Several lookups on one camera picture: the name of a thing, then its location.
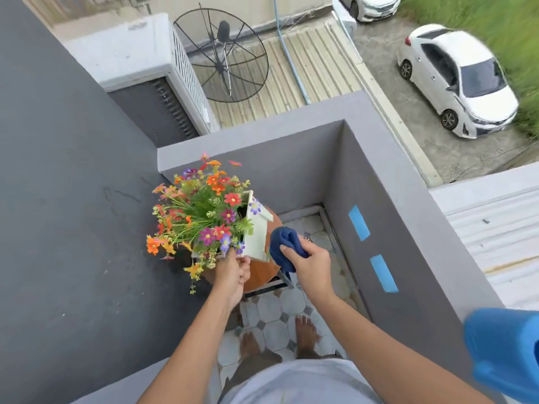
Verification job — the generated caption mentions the person's left hand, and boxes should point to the person's left hand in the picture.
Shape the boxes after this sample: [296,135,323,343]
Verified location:
[210,247,252,310]

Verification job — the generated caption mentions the person's right hand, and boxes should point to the person's right hand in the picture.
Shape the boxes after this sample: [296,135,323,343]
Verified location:
[279,238,336,307]

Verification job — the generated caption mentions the dark blue cloth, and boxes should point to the dark blue cloth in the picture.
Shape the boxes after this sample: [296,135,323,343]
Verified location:
[268,226,310,281]

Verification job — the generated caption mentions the colourful artificial flowers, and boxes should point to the colourful artificial flowers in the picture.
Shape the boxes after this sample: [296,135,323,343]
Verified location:
[146,151,262,295]

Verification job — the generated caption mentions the blue plastic watering can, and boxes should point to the blue plastic watering can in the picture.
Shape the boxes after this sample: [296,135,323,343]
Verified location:
[463,307,539,404]

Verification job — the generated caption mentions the person's right forearm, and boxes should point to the person's right forearm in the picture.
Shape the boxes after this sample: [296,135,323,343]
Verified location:
[309,290,494,404]

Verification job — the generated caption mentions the person's left forearm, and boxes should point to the person's left forearm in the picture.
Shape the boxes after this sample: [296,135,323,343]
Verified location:
[136,288,239,404]

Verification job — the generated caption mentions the person's left foot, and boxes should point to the person's left foot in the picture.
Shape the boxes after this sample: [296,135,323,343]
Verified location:
[240,331,262,361]

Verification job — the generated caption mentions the person's olive trousers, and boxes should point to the person's olive trousers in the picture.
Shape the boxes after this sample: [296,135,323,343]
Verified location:
[218,348,346,400]

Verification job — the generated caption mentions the person's white shirt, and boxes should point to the person's white shirt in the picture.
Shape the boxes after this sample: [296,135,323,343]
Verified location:
[218,358,384,404]

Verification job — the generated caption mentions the round wooden table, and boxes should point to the round wooden table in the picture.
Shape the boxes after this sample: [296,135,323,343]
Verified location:
[201,205,295,301]

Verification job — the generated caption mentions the white corrugated metal roof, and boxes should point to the white corrugated metal roof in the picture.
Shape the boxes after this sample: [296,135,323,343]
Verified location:
[429,162,539,312]

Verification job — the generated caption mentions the beige corrugated roof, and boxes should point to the beige corrugated roof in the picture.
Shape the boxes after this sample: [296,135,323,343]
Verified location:
[189,16,443,188]

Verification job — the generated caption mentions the blue drain pipe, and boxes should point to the blue drain pipe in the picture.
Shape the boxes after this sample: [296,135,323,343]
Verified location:
[272,0,312,105]

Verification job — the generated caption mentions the white sedan car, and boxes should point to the white sedan car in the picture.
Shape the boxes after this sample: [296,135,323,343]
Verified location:
[396,24,519,140]

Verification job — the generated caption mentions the black mesh satellite dish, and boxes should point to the black mesh satellite dish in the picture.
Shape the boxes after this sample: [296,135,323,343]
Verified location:
[173,7,270,104]

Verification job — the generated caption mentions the white air conditioner unit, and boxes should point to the white air conditioner unit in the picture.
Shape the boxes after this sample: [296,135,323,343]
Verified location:
[63,13,222,148]

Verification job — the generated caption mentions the silver sedan car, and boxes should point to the silver sedan car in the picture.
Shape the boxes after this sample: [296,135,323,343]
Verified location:
[335,0,401,24]

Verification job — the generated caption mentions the green grassy vegetation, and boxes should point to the green grassy vegetation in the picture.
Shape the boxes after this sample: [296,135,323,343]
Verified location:
[398,0,539,139]

